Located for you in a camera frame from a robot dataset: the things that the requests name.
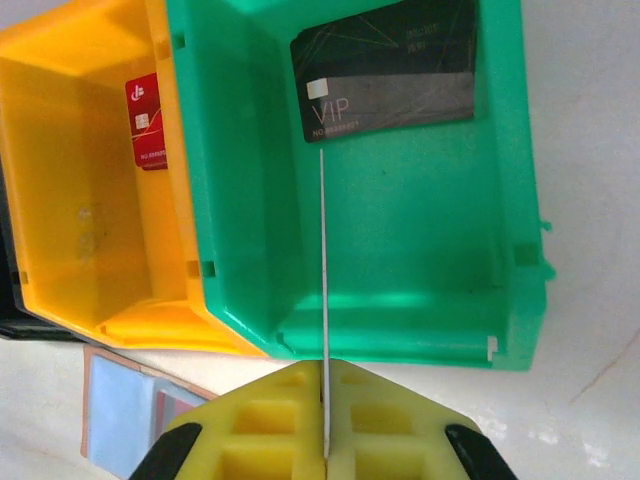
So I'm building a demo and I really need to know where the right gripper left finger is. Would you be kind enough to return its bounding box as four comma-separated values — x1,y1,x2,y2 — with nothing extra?
128,360,327,480

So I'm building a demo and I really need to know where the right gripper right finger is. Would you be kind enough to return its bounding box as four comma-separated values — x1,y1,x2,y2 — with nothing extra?
327,358,516,480

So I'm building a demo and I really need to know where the dark plastic card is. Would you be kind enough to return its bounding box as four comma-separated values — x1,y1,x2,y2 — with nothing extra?
317,148,333,460

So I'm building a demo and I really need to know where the red VIP card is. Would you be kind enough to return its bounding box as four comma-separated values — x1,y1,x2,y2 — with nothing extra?
124,72,170,171

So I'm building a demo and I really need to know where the black VIP card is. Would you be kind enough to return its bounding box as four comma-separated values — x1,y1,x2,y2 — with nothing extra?
289,0,479,145

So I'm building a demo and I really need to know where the green plastic bin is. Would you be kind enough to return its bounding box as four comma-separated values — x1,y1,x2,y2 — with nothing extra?
164,0,556,374

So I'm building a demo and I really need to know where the black plastic bin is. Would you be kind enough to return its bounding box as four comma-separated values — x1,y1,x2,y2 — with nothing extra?
0,164,96,344

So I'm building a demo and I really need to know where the yellow plastic bin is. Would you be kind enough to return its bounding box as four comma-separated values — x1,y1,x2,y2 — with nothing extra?
0,0,266,357

